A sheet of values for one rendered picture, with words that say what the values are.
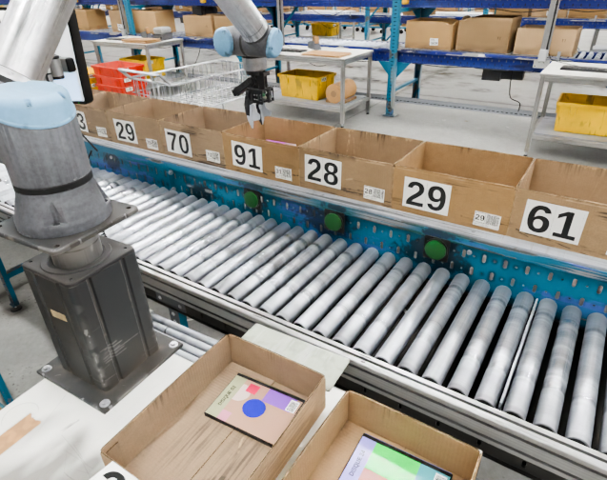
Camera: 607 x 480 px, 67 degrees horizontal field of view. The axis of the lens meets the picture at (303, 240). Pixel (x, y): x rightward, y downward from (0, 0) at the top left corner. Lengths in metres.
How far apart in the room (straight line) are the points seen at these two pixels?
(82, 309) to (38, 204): 0.24
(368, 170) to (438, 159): 0.33
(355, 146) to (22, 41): 1.27
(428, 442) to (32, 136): 0.95
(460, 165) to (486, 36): 4.08
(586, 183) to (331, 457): 1.22
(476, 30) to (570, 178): 4.23
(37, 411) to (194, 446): 0.40
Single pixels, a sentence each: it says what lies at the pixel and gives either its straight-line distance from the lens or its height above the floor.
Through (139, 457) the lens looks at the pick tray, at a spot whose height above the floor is 0.76.
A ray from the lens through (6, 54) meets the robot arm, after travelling 1.19.
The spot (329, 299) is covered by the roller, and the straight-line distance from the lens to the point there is 1.43.
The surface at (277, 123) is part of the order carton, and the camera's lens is 2.17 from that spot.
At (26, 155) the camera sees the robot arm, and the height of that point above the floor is 1.34.
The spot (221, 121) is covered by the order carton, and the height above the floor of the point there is 0.99.
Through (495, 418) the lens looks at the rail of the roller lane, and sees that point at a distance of 1.18.
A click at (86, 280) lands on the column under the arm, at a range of 1.08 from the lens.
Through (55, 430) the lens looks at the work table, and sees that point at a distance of 1.24.
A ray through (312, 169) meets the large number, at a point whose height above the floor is 0.97.
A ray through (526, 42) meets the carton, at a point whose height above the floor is 0.92.
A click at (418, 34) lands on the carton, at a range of 6.09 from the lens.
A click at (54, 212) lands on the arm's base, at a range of 1.03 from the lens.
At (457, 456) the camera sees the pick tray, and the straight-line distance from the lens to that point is 1.02.
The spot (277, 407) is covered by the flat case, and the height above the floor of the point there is 0.77.
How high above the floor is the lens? 1.62
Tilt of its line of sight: 30 degrees down
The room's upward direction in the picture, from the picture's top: 2 degrees counter-clockwise
